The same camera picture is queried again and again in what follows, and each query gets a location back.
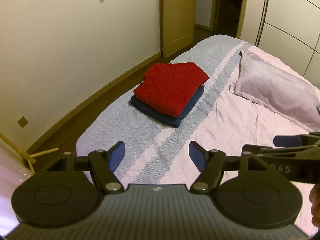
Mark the white wardrobe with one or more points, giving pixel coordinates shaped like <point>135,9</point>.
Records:
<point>286,29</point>

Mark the pink and grey quilt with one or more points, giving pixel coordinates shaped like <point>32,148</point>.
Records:
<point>157,154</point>

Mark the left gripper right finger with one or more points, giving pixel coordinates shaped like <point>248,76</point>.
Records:
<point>212,165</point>

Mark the lilac pillow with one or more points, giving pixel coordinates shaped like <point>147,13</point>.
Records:
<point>277,90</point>

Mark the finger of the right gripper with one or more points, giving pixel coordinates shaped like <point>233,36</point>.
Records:
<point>287,141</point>

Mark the folded navy blue garment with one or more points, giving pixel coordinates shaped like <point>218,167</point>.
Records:
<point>167,119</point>

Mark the wooden rack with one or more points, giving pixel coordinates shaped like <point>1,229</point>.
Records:
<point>30,158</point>

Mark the red patterned knit sweater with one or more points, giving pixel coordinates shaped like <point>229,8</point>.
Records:
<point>168,87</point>

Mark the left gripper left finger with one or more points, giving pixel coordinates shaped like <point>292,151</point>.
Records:
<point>102,164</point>

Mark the person's hand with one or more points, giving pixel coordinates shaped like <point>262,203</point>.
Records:
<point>314,198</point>

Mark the wooden door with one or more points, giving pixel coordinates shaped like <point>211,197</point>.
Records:
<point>178,19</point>

